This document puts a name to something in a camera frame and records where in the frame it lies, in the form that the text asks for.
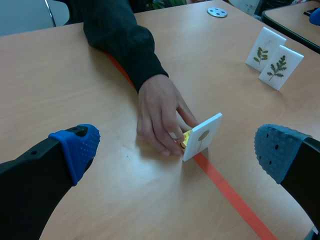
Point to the desk with black edge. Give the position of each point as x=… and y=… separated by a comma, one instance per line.
x=295, y=22

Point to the person's hand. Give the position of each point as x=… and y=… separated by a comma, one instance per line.
x=162, y=117

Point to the person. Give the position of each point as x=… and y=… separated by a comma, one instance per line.
x=120, y=37

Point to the simple leaf card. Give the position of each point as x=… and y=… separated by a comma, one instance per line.
x=203, y=136

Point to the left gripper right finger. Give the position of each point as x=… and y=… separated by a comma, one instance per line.
x=287, y=155

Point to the small yellow card stand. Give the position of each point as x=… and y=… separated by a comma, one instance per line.
x=185, y=141

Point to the oval leaflets compound leaf card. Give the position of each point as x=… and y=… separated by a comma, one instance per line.
x=265, y=48

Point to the feathery compound leaf card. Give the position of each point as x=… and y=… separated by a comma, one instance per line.
x=280, y=67

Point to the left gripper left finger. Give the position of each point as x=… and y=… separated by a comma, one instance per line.
x=37, y=175

